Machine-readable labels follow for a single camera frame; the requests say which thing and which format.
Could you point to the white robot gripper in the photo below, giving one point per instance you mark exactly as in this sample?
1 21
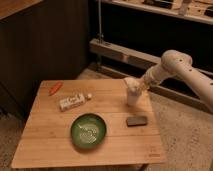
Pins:
142 84

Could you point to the green bowl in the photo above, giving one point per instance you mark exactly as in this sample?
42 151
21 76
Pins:
88 131

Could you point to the upper shelf with clutter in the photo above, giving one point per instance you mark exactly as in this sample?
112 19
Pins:
192 10

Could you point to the white labelled bottle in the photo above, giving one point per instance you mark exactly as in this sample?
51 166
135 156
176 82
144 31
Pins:
74 101

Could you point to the dark wooden cabinet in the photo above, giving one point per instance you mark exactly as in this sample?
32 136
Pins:
48 41

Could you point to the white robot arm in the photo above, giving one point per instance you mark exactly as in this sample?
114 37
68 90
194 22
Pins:
175 63

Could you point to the metal shelf post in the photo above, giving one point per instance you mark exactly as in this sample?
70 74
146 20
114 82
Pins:
100 35

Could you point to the wooden shelf beam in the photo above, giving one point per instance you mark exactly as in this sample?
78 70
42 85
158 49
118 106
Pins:
144 61

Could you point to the dark rectangular sponge block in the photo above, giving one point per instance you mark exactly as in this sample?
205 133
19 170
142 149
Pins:
137 121

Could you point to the orange carrot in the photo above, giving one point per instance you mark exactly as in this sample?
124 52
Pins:
55 88

